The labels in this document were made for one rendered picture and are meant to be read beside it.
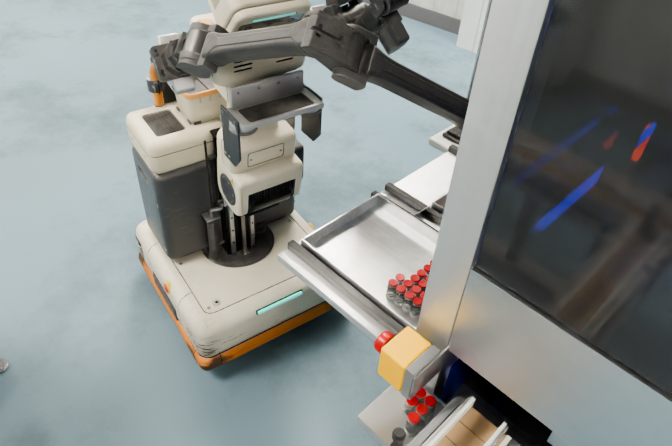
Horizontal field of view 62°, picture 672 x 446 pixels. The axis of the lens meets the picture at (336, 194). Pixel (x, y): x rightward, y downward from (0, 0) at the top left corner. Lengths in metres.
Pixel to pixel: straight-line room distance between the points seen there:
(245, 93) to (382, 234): 0.51
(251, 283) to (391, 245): 0.83
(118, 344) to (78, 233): 0.69
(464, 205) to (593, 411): 0.33
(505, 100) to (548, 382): 0.42
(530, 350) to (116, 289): 1.93
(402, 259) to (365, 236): 0.11
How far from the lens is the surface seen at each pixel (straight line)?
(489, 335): 0.90
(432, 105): 1.19
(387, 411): 1.07
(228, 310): 1.97
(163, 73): 1.44
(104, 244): 2.72
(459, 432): 1.01
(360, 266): 1.27
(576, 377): 0.86
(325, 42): 1.06
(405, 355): 0.95
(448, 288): 0.90
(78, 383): 2.26
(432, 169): 1.60
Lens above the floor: 1.80
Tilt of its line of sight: 39 degrees down
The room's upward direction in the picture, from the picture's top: 4 degrees clockwise
